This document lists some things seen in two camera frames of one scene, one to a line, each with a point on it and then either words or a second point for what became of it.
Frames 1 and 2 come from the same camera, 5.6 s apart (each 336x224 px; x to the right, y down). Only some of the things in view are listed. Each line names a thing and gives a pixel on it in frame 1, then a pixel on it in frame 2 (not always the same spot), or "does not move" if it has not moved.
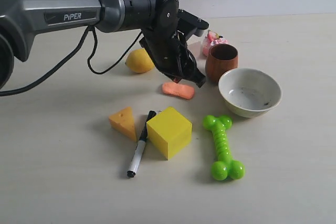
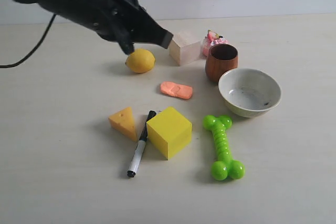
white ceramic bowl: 249,93 does not move
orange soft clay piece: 180,90 does not move
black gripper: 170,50 to 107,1
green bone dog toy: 226,167 does not move
